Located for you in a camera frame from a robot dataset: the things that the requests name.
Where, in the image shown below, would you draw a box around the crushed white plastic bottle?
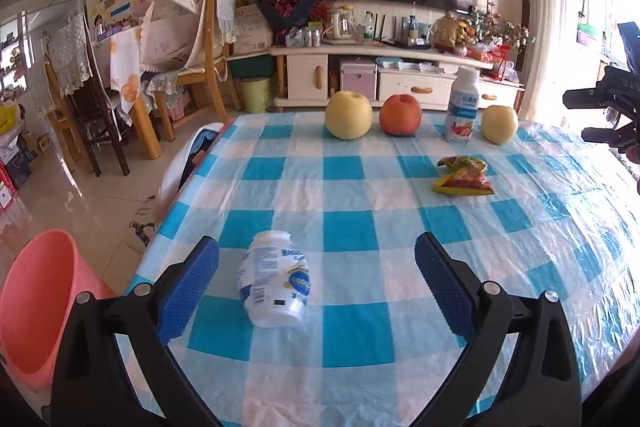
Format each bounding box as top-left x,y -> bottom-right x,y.
238,231 -> 311,329

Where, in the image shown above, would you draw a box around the green trash can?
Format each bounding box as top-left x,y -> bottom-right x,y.
241,77 -> 272,114

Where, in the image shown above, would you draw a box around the blue checkered tablecloth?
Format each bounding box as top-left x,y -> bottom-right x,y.
134,113 -> 639,426

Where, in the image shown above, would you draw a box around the yellow pear right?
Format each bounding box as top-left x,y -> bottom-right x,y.
480,105 -> 518,145

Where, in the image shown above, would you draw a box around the dark wooden chair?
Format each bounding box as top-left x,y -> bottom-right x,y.
46,9 -> 130,176

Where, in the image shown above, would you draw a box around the red gift bags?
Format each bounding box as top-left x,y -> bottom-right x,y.
0,164 -> 17,213

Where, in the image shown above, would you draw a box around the yellow orange snack bag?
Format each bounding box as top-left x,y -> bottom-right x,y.
432,168 -> 495,196

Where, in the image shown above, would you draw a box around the yellow pear left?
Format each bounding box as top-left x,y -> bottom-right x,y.
324,90 -> 373,141

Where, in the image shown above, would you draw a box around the electric kettle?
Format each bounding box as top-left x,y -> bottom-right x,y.
323,4 -> 358,43

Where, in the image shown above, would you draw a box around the red apple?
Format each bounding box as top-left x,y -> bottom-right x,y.
378,94 -> 422,136

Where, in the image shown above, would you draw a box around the wooden chair with cushion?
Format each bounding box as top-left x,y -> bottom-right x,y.
141,0 -> 235,141

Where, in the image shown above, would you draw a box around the pink storage box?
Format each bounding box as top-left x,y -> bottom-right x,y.
340,58 -> 378,101

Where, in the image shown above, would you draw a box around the golden ornament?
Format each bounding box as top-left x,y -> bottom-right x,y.
431,13 -> 476,56

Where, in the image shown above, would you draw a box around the cartoon cat stool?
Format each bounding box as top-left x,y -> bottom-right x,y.
125,195 -> 156,255

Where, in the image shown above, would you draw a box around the yellow plastic bag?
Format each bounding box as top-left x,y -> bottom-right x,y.
0,103 -> 21,135

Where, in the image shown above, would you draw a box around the pink plastic basin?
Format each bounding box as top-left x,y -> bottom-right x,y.
1,229 -> 114,390

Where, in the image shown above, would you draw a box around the white yogurt drink bottle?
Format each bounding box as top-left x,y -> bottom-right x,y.
444,66 -> 480,142

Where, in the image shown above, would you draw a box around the yellow pear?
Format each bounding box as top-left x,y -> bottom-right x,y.
324,90 -> 373,141
480,105 -> 518,145

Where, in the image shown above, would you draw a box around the dining table with cloth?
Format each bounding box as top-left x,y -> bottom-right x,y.
108,26 -> 162,160

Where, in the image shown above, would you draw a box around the dark flower bouquet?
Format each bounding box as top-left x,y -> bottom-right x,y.
252,0 -> 317,46

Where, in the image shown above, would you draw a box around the white tv cabinet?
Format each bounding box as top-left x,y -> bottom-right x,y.
269,44 -> 524,112

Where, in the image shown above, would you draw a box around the covered standing air conditioner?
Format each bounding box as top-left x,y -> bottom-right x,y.
518,0 -> 568,122

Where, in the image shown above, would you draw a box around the green yellow snack bag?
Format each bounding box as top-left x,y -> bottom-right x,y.
437,156 -> 488,174

